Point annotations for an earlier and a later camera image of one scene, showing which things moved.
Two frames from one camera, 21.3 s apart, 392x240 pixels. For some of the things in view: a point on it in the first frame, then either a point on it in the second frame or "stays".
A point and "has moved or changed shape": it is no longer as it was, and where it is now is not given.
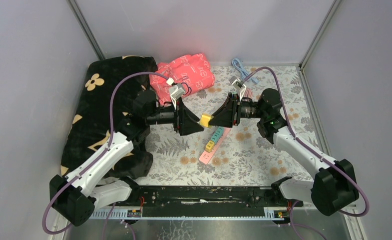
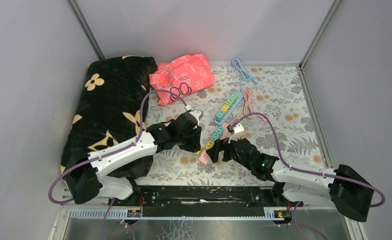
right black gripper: x=229 y=114 to x=213 y=152
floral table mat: x=246 y=157 stays
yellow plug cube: x=209 y=146 stays
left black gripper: x=186 y=122 to x=195 y=146
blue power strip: x=242 y=71 has moved or changed shape
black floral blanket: x=89 y=123 stays
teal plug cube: x=214 y=137 stays
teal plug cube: x=219 y=130 stays
